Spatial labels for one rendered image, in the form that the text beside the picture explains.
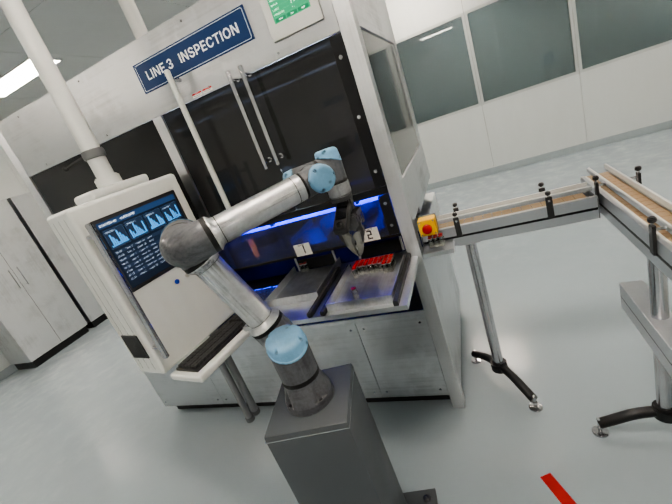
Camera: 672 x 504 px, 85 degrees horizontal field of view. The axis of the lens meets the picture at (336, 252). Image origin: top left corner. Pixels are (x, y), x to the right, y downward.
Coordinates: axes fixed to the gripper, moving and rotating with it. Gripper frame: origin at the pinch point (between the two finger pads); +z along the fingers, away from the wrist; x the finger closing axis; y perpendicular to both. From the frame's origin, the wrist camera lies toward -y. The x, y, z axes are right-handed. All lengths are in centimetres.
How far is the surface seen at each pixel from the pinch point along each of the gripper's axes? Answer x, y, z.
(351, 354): 37, 39, 70
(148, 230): 89, 7, -27
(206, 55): 49, 39, -83
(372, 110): -10, 39, -41
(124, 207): 90, 3, -39
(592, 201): -79, 50, 18
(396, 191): -9.8, 39.1, -8.2
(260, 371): 99, 39, 77
